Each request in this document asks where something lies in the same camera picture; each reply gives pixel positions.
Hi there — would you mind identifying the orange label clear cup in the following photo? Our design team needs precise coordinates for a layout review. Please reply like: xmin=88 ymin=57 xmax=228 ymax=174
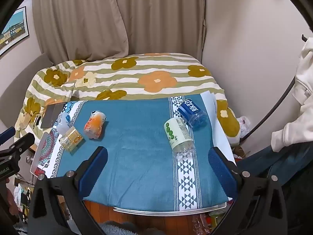
xmin=84 ymin=110 xmax=106 ymax=139

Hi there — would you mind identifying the green label clear cup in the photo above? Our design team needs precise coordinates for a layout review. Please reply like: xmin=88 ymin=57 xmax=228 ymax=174
xmin=164 ymin=117 xmax=196 ymax=159

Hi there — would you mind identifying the light blue label cup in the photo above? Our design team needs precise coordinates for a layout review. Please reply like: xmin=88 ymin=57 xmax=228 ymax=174
xmin=56 ymin=112 xmax=71 ymax=135

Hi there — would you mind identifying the yellow label clear cup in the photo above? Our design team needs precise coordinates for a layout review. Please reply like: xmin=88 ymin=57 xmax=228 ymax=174
xmin=59 ymin=126 xmax=83 ymax=152

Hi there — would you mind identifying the blue label clear cup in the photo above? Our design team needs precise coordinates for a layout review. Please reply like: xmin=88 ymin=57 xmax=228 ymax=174
xmin=178 ymin=99 xmax=208 ymax=129

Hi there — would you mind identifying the grey bed headboard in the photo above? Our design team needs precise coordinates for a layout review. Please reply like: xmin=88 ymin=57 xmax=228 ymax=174
xmin=1 ymin=54 xmax=53 ymax=128

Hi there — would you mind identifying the grey tablet device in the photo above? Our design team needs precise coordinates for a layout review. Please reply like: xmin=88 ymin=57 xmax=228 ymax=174
xmin=40 ymin=102 xmax=66 ymax=129

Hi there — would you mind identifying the white hoodie garment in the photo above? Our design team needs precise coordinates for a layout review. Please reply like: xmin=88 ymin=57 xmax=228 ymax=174
xmin=271 ymin=38 xmax=312 ymax=152

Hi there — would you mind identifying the blue patterned table cloth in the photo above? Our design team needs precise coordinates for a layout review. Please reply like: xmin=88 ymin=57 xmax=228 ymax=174
xmin=36 ymin=92 xmax=233 ymax=211

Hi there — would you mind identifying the floral striped bed duvet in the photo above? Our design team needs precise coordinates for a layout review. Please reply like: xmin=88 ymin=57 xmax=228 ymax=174
xmin=15 ymin=53 xmax=240 ymax=145

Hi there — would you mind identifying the beige curtain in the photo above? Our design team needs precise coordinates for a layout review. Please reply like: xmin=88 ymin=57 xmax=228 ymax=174
xmin=32 ymin=0 xmax=205 ymax=64

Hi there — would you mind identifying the framed wall picture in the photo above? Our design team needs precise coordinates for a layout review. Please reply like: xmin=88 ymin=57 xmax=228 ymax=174
xmin=0 ymin=6 xmax=29 ymax=55

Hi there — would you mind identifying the black curved cable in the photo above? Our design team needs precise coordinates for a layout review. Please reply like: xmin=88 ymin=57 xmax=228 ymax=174
xmin=240 ymin=34 xmax=308 ymax=140

